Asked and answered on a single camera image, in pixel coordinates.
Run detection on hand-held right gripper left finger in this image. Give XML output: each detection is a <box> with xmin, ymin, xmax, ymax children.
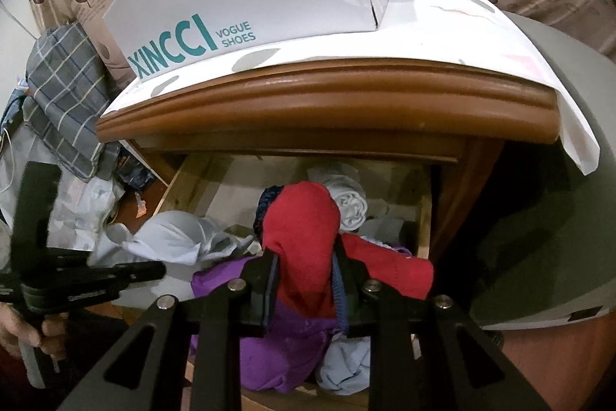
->
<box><xmin>55</xmin><ymin>247</ymin><xmax>281</xmax><ymax>411</ymax></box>

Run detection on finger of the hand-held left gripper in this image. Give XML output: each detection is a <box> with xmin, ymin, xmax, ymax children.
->
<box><xmin>85</xmin><ymin>261</ymin><xmax>167</xmax><ymax>292</ymax></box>

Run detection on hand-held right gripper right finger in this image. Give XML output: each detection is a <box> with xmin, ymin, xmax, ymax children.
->
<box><xmin>332</xmin><ymin>238</ymin><xmax>554</xmax><ymax>411</ymax></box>

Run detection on red underwear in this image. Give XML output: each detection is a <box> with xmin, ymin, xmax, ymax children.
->
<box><xmin>262</xmin><ymin>181</ymin><xmax>435</xmax><ymax>320</ymax></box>

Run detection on purple garment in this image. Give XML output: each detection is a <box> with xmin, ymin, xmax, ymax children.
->
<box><xmin>189</xmin><ymin>259</ymin><xmax>334</xmax><ymax>395</ymax></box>

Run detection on white sock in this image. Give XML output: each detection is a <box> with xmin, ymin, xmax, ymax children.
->
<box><xmin>308</xmin><ymin>164</ymin><xmax>369</xmax><ymax>233</ymax></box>

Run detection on wooden drawer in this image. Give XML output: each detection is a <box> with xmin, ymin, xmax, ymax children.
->
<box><xmin>153</xmin><ymin>150</ymin><xmax>442</xmax><ymax>411</ymax></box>

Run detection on person's left hand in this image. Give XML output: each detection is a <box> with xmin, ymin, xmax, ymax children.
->
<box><xmin>0</xmin><ymin>301</ymin><xmax>69</xmax><ymax>360</ymax></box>

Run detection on white floral cloth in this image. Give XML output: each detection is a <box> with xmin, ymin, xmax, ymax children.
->
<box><xmin>0</xmin><ymin>93</ymin><xmax>127</xmax><ymax>258</ymax></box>

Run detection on white bra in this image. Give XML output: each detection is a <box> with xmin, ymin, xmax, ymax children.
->
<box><xmin>91</xmin><ymin>211</ymin><xmax>261</xmax><ymax>268</ymax></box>

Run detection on dark blue patterned garment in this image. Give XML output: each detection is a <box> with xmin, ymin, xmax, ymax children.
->
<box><xmin>253</xmin><ymin>185</ymin><xmax>286</xmax><ymax>244</ymax></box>

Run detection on light blue garment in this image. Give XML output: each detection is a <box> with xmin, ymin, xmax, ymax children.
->
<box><xmin>318</xmin><ymin>333</ymin><xmax>374</xmax><ymax>395</ymax></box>

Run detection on blue snack packet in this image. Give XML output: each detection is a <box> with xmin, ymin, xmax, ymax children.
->
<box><xmin>114</xmin><ymin>145</ymin><xmax>156</xmax><ymax>191</ymax></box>

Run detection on grey plaid cloth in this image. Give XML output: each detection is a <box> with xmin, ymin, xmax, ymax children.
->
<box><xmin>24</xmin><ymin>23</ymin><xmax>110</xmax><ymax>184</ymax></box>

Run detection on brown wooden nightstand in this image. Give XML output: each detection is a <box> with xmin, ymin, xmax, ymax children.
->
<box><xmin>94</xmin><ymin>57</ymin><xmax>560</xmax><ymax>258</ymax></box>

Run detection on grey round container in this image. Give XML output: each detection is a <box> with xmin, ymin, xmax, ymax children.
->
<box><xmin>462</xmin><ymin>13</ymin><xmax>616</xmax><ymax>331</ymax></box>

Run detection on white cable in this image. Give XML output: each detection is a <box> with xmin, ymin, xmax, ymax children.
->
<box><xmin>0</xmin><ymin>129</ymin><xmax>21</xmax><ymax>196</ymax></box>

